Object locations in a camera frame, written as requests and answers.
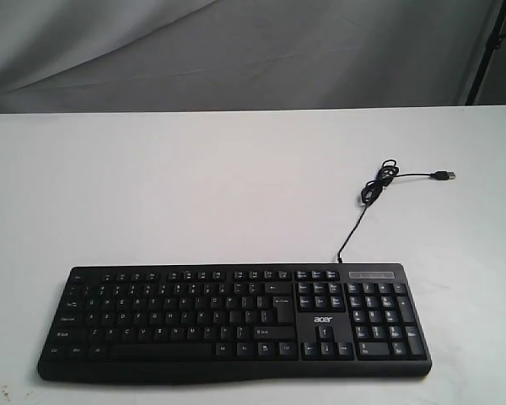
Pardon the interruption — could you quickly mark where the black acer keyboard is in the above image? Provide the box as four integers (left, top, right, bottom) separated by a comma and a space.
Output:
37, 263, 433, 384

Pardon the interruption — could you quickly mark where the black USB cable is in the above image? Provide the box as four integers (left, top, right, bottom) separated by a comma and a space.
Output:
336, 159, 457, 265

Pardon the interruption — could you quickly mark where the black tripod stand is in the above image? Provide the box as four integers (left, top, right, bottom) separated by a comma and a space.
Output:
464, 1, 506, 106

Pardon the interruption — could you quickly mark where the grey backdrop cloth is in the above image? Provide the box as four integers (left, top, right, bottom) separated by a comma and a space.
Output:
0, 1, 503, 114

